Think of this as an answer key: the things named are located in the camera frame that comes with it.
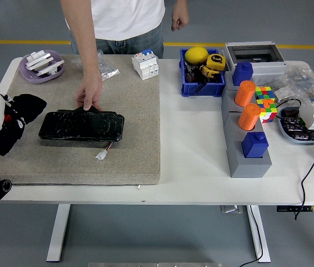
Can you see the person's left hand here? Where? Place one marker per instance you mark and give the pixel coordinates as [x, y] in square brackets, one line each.
[179, 20]

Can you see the person's right hand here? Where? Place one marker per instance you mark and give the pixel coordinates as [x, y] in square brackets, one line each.
[90, 89]

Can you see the person's right forearm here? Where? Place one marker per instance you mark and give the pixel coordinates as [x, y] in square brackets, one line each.
[85, 41]

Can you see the person's left forearm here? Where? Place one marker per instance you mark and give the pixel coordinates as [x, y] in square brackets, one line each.
[180, 4]

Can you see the black table control panel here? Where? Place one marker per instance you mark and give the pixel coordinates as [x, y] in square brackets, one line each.
[287, 208]

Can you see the clear bag of screws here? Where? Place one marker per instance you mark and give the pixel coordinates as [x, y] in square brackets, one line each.
[108, 69]

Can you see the yellow ball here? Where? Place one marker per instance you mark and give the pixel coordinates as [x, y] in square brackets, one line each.
[196, 55]

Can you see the white long plastic piece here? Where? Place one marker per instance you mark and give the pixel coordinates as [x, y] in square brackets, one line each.
[40, 63]
[51, 68]

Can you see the person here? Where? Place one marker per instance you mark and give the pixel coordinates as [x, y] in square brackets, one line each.
[129, 19]

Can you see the large yellow black tape measure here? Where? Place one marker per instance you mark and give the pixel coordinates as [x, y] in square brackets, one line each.
[216, 61]

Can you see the purple plastic tray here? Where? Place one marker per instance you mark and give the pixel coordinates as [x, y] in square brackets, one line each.
[24, 73]

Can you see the white circuit breaker blue lever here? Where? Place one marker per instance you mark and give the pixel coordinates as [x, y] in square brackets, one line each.
[145, 65]

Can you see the brown part in bin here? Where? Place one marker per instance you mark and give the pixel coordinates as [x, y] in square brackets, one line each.
[192, 78]

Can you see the small yellow black tape measure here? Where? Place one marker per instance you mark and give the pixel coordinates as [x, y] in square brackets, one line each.
[209, 72]

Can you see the white ridged plastic piece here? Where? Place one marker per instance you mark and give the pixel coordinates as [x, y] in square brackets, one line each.
[37, 55]

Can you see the blue plastic bin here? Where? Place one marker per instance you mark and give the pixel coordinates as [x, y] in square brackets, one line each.
[201, 89]

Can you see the grey-brown mat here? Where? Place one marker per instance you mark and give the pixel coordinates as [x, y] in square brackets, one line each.
[90, 167]

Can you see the blue block with knob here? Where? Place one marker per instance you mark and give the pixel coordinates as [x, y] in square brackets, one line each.
[254, 146]
[243, 73]

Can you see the orange cylinder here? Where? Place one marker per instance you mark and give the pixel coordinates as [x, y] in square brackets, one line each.
[244, 93]
[248, 116]

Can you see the colourful puzzle cube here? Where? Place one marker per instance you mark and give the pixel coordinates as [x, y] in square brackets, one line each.
[265, 93]
[269, 111]

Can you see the small bag with white part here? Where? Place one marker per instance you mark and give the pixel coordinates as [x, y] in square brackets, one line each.
[283, 93]

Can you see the clear bag of parts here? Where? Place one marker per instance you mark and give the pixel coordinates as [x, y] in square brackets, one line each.
[298, 73]
[313, 87]

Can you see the white table leg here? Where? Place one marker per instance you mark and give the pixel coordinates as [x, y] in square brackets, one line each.
[58, 233]
[259, 236]

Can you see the grey-blue tray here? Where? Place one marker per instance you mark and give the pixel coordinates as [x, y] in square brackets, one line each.
[284, 133]

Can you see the black circuit modules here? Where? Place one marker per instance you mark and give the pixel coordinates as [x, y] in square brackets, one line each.
[294, 128]

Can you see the grey block holder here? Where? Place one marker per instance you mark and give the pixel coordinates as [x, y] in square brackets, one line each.
[245, 167]

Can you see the grey box under table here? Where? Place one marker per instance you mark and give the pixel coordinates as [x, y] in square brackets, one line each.
[230, 209]

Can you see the grey electrical enclosure box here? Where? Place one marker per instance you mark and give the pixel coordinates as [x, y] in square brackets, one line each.
[268, 68]

